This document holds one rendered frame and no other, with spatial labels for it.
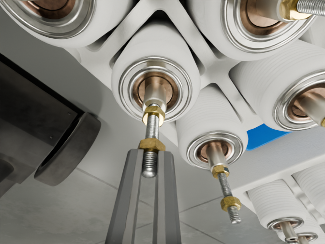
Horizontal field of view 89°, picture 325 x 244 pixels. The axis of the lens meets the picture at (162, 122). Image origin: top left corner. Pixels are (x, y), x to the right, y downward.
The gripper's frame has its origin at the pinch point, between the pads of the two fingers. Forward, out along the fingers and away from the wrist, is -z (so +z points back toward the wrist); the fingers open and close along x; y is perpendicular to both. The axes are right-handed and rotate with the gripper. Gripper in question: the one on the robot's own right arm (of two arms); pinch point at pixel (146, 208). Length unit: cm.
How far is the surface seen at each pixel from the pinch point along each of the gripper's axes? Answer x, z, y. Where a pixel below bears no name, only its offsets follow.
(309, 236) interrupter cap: -42, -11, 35
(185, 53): -2.5, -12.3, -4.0
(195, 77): -3.8, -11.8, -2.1
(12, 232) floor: 86, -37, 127
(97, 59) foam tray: 8.0, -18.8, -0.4
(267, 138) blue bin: -28.2, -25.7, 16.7
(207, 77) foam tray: -7.3, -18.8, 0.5
